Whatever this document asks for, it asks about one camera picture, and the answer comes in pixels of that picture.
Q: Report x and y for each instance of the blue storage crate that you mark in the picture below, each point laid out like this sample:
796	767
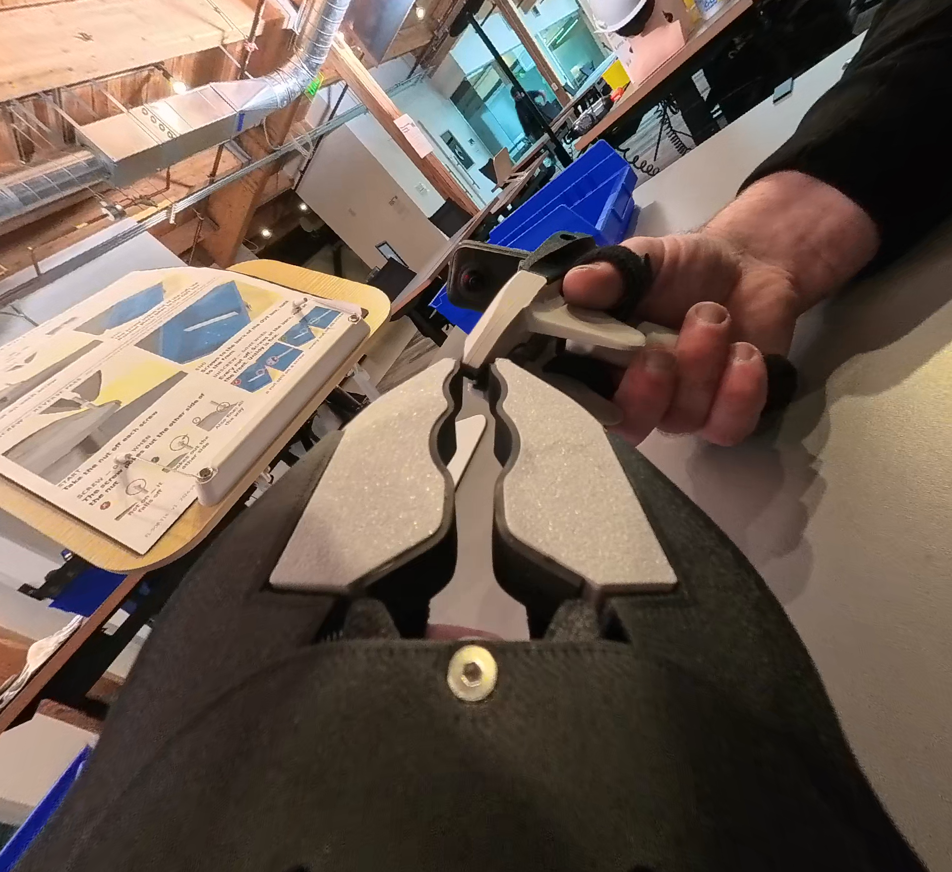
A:
97	589

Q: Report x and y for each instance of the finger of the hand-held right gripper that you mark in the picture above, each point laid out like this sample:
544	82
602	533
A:
498	314

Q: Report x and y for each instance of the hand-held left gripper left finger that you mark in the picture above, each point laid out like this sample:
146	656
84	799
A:
372	492

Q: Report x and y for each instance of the person's right hand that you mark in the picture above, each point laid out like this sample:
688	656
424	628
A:
744	262

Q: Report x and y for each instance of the grey desk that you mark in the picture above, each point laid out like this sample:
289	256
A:
855	515

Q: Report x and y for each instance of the wooden work table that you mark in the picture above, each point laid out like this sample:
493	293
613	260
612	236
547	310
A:
692	52

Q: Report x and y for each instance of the silver ventilation duct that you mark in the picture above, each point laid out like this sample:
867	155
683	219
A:
186	113

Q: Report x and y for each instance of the black tripod stand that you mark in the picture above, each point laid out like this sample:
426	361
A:
468	5

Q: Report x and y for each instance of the blue plastic bin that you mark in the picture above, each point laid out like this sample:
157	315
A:
565	202
37	827

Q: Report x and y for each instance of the yellow box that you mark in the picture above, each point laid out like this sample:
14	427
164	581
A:
617	74

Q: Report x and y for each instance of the wooden board stand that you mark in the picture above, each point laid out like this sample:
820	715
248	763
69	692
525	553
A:
312	280

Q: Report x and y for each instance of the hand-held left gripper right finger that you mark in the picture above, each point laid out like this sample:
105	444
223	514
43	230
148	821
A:
580	507

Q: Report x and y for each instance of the person's right forearm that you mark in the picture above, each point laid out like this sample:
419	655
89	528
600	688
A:
892	105

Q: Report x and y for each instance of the cardboard box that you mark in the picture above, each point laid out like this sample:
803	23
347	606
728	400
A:
658	46

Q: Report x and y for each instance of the instruction sheet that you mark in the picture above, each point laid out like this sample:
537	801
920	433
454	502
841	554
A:
186	366

